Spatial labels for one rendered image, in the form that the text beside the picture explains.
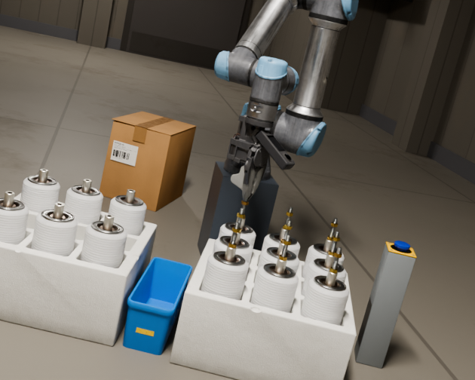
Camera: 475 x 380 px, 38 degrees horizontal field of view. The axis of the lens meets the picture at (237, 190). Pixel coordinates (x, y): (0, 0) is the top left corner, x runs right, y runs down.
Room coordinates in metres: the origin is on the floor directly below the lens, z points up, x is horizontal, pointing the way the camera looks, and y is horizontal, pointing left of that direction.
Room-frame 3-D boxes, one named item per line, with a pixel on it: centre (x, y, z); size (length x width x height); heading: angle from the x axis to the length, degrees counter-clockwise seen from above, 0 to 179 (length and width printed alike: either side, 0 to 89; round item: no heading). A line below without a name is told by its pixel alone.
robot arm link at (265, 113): (1.74, -0.01, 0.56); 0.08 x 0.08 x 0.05
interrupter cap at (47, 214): (1.52, 0.39, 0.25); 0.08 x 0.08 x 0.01
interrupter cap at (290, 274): (1.50, -0.13, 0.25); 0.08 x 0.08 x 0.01
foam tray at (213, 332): (1.61, -0.14, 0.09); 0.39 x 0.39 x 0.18; 88
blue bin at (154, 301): (1.59, 0.13, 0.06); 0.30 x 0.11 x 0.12; 178
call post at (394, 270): (1.68, -0.43, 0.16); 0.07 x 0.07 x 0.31; 88
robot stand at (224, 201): (2.17, -0.02, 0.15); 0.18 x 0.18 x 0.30; 13
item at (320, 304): (1.49, -0.25, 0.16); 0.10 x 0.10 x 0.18
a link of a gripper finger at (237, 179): (1.73, 0.00, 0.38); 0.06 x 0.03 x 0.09; 62
